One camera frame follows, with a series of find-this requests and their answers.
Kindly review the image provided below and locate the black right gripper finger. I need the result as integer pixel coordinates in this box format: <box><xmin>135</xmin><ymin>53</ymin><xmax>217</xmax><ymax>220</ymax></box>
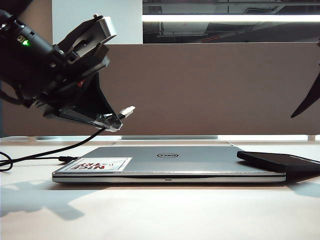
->
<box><xmin>290</xmin><ymin>73</ymin><xmax>320</xmax><ymax>119</ymax></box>

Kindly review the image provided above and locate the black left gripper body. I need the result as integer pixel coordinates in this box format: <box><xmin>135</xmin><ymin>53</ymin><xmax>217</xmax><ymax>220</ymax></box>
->
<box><xmin>19</xmin><ymin>44</ymin><xmax>111</xmax><ymax>118</ymax></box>

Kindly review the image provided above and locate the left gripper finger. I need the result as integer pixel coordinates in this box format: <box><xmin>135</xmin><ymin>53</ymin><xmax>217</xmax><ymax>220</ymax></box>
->
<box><xmin>58</xmin><ymin>72</ymin><xmax>119</xmax><ymax>116</ymax></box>
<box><xmin>43</xmin><ymin>110</ymin><xmax>124</xmax><ymax>132</ymax></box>

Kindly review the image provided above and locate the black charging cable silver plug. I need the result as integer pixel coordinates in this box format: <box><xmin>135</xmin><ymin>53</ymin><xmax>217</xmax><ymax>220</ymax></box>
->
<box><xmin>0</xmin><ymin>105</ymin><xmax>137</xmax><ymax>173</ymax></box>

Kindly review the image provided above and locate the black smartphone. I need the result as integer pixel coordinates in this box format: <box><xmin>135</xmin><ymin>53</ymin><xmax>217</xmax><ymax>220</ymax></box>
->
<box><xmin>236</xmin><ymin>150</ymin><xmax>320</xmax><ymax>173</ymax></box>

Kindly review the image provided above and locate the white red laptop sticker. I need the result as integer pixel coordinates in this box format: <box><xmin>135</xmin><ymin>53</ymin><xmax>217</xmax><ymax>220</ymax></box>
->
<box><xmin>65</xmin><ymin>157</ymin><xmax>133</xmax><ymax>173</ymax></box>

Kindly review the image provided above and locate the dark glass window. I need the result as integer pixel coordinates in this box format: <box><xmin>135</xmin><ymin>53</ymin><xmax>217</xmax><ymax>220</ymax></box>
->
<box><xmin>142</xmin><ymin>0</ymin><xmax>320</xmax><ymax>45</ymax></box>

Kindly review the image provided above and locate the brown partition panel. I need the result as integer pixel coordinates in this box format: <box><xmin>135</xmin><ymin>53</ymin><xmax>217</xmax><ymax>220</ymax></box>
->
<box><xmin>0</xmin><ymin>42</ymin><xmax>320</xmax><ymax>137</ymax></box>

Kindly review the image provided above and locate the silver Dell laptop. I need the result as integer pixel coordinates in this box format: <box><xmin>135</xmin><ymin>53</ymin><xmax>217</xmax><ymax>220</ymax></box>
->
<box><xmin>51</xmin><ymin>146</ymin><xmax>286</xmax><ymax>184</ymax></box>

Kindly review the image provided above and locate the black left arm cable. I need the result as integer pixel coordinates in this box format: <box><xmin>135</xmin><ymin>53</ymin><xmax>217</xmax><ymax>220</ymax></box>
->
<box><xmin>0</xmin><ymin>83</ymin><xmax>26</xmax><ymax>106</ymax></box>

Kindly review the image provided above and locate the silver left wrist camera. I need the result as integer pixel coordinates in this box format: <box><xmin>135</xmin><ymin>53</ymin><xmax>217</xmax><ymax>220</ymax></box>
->
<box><xmin>58</xmin><ymin>13</ymin><xmax>118</xmax><ymax>64</ymax></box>

